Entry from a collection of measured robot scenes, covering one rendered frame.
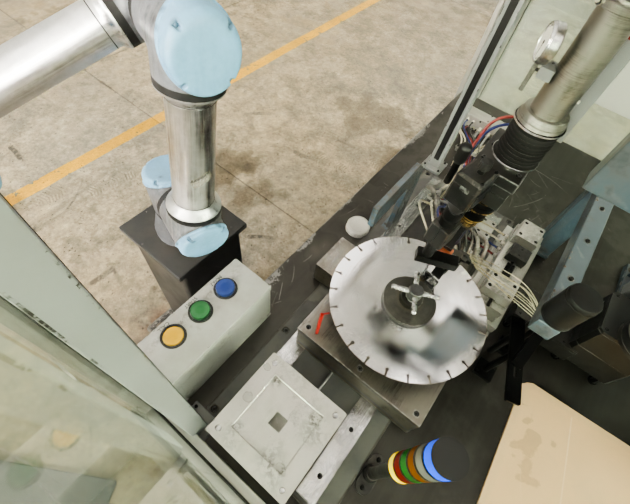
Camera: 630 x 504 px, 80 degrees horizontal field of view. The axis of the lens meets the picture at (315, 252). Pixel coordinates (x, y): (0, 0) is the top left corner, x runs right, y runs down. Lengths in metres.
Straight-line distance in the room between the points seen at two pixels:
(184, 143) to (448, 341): 0.61
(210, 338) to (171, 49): 0.50
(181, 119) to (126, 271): 1.39
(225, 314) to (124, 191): 1.60
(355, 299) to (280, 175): 1.59
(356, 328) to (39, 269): 0.58
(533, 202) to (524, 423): 0.73
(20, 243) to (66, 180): 2.23
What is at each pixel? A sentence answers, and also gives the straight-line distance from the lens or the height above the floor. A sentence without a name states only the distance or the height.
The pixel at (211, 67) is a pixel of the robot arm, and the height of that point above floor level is 1.32.
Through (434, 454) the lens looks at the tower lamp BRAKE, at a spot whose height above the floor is 1.16.
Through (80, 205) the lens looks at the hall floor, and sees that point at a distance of 2.32.
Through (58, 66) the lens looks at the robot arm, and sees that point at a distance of 0.74.
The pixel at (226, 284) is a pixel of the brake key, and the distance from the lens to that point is 0.82.
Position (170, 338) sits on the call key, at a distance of 0.80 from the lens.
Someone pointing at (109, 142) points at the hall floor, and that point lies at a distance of 2.62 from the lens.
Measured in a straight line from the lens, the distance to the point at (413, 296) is 0.75.
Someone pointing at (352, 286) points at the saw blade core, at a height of 0.95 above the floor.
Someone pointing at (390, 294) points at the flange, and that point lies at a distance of 0.78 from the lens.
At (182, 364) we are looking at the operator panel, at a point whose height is 0.90.
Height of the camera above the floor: 1.63
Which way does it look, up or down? 57 degrees down
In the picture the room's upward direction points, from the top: 11 degrees clockwise
